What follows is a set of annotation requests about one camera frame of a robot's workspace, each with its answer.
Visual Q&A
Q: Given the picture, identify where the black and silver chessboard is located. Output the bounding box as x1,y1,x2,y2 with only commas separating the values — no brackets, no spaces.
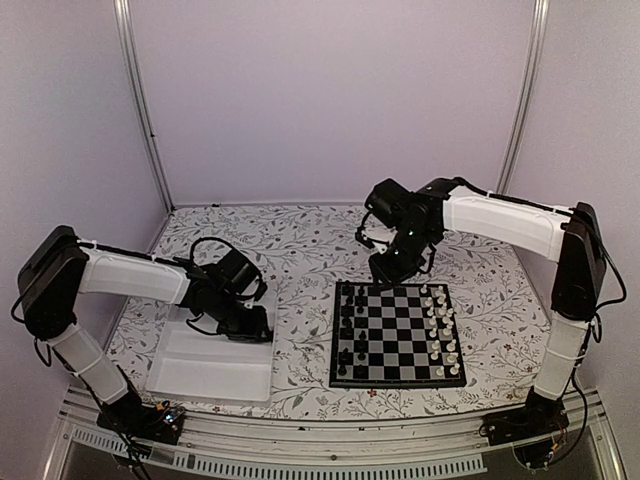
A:
329,281,467,389

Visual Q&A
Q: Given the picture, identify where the aluminium frame post left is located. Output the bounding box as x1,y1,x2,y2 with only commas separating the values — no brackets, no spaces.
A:
113,0,175,213

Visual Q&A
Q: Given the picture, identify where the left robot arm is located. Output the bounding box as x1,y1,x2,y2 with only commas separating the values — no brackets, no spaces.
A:
11,224,274,434

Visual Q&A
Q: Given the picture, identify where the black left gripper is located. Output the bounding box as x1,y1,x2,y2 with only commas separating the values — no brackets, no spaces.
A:
210,290,272,342

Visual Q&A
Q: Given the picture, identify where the aluminium frame post right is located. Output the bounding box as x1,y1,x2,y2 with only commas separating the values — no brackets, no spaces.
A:
496,0,550,194

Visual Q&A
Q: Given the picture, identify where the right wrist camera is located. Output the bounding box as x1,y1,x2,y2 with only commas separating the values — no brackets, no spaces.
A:
355,224,392,254

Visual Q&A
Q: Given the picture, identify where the white plastic tray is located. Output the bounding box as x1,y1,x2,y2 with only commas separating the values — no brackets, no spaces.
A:
145,306,275,406

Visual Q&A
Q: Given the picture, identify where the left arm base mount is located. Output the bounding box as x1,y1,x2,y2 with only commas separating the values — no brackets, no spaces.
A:
97,398,185,445

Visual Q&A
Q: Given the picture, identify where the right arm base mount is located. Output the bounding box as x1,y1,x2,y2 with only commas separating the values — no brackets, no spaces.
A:
478,402,569,469

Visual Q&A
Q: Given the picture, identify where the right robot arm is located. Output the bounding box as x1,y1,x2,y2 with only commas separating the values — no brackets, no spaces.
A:
357,177,607,436

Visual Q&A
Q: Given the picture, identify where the aluminium front rail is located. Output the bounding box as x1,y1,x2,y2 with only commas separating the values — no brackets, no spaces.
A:
41,388,632,479

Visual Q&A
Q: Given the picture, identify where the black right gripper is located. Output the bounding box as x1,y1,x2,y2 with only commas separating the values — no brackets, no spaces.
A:
368,224,435,292

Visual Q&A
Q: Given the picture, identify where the aluminium frame post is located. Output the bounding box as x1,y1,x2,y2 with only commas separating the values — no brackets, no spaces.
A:
113,0,175,213
496,0,550,194

